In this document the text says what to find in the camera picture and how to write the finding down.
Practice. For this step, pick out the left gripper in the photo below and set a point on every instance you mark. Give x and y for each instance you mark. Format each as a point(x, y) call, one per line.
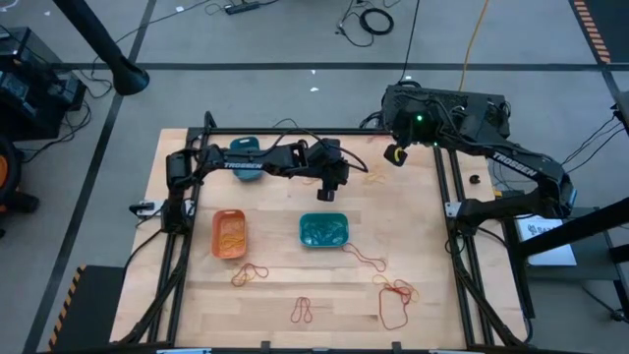
point(326, 162)

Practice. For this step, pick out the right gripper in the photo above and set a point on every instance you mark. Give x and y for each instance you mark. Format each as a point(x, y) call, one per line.
point(417, 125)

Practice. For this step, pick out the bands pile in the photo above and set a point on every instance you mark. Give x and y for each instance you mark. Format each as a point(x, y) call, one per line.
point(376, 277)

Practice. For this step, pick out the rubber bands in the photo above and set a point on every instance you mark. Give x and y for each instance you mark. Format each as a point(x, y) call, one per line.
point(393, 328)
point(400, 291)

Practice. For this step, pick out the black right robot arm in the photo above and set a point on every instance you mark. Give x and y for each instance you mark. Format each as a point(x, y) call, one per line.
point(516, 164)

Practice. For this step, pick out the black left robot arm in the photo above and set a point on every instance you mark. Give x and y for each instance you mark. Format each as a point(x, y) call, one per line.
point(245, 162)

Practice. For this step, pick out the small yellow tag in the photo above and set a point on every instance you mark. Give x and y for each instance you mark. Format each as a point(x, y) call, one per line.
point(399, 154)

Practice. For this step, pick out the teal green plastic basket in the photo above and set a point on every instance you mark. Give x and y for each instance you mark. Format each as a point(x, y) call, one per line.
point(324, 231)

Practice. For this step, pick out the black computer tower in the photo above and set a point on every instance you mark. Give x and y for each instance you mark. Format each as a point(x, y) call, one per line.
point(486, 105)

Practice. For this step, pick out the small dark knob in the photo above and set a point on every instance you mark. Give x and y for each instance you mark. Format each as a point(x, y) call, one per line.
point(474, 179)

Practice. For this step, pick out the dark blue plastic basket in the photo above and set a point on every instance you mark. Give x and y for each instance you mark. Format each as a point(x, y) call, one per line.
point(243, 142)

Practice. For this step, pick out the orange plastic basket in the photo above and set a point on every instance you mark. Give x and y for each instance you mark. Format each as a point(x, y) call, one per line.
point(229, 236)

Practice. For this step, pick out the black power strip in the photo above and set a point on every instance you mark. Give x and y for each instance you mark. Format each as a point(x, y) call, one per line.
point(242, 7)

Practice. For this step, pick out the white paper sheet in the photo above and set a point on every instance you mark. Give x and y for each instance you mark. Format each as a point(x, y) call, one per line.
point(550, 246)

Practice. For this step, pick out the black stand pole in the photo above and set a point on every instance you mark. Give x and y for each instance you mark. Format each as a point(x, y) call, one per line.
point(580, 226)
point(98, 41)

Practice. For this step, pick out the hazard-striped black mat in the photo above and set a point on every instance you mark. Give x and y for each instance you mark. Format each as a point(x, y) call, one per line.
point(98, 305)
point(614, 24)

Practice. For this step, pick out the silver aluminium bar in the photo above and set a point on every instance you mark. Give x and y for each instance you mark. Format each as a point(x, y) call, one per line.
point(449, 352)
point(184, 351)

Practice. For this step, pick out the grey side table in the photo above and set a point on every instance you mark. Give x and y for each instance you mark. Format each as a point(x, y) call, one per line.
point(594, 268)

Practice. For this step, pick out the black tripod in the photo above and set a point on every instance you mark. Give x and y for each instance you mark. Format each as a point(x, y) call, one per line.
point(616, 312)

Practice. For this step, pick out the black equipment cart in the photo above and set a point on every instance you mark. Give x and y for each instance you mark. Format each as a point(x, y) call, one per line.
point(29, 98)

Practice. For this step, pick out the orange black vacuum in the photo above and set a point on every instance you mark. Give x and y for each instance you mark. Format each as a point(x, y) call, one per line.
point(7, 172)

